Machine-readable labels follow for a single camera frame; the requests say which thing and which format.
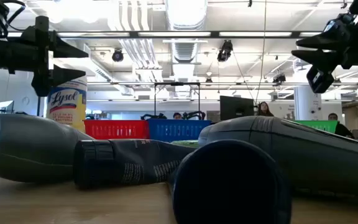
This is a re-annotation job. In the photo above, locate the red plastic basket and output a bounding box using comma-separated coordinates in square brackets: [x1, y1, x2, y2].
[83, 119, 150, 140]

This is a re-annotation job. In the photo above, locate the green plastic basket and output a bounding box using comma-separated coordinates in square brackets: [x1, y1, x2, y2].
[293, 119, 339, 134]

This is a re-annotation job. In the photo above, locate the black toiletry tube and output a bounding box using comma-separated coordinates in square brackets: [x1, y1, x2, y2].
[73, 139, 198, 190]
[168, 139, 293, 224]

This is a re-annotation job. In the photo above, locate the black overhead camera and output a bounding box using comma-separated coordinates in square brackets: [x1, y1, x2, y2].
[216, 39, 234, 62]

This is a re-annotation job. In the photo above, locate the black computer monitor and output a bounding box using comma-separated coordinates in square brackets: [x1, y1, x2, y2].
[219, 95, 255, 121]

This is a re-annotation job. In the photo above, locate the blue plastic basket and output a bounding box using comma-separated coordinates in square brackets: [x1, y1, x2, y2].
[147, 119, 213, 143]

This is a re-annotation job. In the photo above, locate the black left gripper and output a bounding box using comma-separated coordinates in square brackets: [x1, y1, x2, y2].
[0, 15, 90, 97]

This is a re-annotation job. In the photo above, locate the black background rig frame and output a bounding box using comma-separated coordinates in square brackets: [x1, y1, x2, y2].
[153, 82, 201, 121]

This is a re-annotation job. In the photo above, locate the yellow Lysol wipes canister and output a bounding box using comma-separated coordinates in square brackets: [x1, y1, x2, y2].
[45, 63, 88, 133]

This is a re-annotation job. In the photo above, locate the white round pillar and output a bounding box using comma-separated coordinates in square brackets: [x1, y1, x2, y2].
[293, 85, 323, 121]

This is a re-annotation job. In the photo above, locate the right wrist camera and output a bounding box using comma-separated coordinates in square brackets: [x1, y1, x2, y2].
[306, 65, 336, 94]

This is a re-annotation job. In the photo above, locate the grey computer monitor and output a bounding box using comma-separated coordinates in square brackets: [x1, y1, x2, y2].
[0, 100, 15, 114]

